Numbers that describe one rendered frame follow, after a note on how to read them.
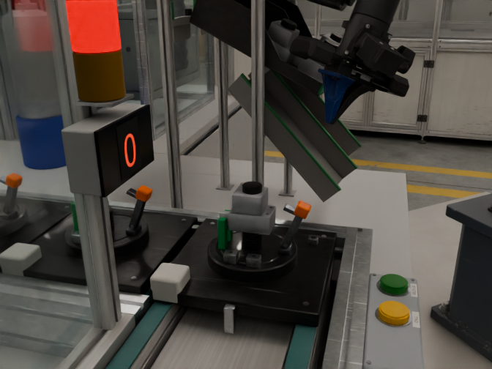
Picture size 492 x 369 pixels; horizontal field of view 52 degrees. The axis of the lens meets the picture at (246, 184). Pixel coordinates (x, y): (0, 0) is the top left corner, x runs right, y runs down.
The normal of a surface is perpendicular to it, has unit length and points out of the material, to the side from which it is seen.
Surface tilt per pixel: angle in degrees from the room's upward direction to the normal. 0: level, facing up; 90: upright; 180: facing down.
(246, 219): 90
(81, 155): 90
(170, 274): 0
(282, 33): 90
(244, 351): 0
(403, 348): 0
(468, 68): 90
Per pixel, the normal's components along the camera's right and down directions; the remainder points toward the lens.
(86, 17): 0.04, 0.37
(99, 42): 0.41, 0.34
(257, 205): -0.26, 0.36
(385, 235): -0.01, -0.93
